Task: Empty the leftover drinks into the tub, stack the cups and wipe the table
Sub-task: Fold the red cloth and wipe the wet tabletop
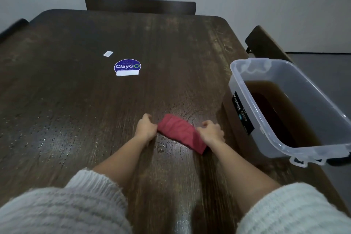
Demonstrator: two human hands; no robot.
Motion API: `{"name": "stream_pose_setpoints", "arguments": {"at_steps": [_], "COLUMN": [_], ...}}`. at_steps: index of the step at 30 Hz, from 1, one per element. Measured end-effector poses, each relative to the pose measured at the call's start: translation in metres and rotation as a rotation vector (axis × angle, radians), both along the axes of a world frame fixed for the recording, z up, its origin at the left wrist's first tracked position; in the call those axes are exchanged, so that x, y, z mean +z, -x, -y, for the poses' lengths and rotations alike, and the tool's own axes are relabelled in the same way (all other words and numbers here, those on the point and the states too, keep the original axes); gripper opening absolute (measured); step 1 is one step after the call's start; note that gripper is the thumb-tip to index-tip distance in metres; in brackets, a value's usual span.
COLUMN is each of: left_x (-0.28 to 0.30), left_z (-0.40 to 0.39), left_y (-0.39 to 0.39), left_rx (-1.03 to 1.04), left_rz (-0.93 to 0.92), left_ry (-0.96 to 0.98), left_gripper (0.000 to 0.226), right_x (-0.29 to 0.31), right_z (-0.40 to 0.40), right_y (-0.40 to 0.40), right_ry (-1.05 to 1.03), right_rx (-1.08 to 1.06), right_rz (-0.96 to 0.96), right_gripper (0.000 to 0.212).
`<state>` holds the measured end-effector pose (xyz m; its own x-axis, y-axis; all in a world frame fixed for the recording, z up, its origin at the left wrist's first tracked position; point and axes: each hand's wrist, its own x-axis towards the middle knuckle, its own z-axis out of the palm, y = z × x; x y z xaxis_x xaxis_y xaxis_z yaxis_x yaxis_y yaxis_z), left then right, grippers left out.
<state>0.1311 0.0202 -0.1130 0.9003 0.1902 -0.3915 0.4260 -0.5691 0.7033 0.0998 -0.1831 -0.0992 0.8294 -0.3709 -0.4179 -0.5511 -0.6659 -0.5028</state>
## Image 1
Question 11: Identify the person's left hand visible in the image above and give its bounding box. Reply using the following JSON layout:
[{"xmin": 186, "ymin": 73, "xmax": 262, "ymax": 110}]
[{"xmin": 133, "ymin": 113, "xmax": 159, "ymax": 145}]

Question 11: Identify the dark red cloth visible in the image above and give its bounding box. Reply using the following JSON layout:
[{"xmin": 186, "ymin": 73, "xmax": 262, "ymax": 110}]
[{"xmin": 157, "ymin": 113, "xmax": 208, "ymax": 155}]

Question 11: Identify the dark wooden chair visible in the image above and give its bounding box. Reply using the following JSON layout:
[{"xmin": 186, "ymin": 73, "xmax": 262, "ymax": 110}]
[
  {"xmin": 245, "ymin": 25, "xmax": 294, "ymax": 63},
  {"xmin": 84, "ymin": 0, "xmax": 197, "ymax": 16}
]

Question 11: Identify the person's left forearm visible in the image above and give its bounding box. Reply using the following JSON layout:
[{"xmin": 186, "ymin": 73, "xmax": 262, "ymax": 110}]
[{"xmin": 0, "ymin": 137, "xmax": 149, "ymax": 234}]

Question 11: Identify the round blue sticker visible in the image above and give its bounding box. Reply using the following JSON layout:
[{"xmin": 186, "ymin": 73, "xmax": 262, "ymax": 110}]
[{"xmin": 113, "ymin": 58, "xmax": 142, "ymax": 76}]

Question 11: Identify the clear plastic storage bin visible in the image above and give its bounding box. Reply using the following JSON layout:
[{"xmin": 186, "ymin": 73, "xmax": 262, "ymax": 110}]
[{"xmin": 222, "ymin": 58, "xmax": 351, "ymax": 167}]

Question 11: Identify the person's right forearm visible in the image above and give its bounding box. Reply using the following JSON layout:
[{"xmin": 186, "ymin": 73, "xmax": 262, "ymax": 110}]
[{"xmin": 211, "ymin": 140, "xmax": 351, "ymax": 234}]

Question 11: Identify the dark wooden table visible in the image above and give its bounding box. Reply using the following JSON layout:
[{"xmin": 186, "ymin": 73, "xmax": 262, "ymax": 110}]
[{"xmin": 0, "ymin": 9, "xmax": 351, "ymax": 234}]

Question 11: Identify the person's right hand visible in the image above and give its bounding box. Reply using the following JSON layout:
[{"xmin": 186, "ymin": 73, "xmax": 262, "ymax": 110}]
[{"xmin": 196, "ymin": 120, "xmax": 226, "ymax": 148}]

